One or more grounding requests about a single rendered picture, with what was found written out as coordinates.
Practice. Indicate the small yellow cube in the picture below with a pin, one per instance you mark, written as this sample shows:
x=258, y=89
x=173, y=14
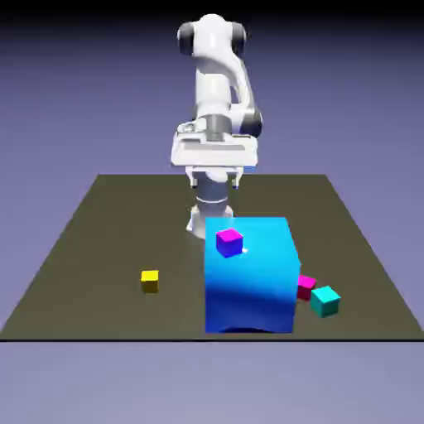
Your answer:
x=150, y=281

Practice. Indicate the small purple cube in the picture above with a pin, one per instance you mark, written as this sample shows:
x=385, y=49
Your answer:
x=228, y=243

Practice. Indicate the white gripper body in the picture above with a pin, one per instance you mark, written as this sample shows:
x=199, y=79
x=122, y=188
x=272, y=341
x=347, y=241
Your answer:
x=213, y=152

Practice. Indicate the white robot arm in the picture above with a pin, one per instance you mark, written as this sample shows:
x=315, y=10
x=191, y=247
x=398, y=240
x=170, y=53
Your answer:
x=212, y=86

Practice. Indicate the small pink cube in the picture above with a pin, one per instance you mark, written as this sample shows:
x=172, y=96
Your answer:
x=304, y=286

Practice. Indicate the small cyan cube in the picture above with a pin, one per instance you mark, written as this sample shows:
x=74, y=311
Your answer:
x=325, y=301

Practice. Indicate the large blue box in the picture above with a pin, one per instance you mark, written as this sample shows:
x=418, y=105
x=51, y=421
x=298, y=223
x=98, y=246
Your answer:
x=248, y=275

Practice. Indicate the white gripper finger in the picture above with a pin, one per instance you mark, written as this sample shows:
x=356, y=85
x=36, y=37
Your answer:
x=192, y=177
x=236, y=177

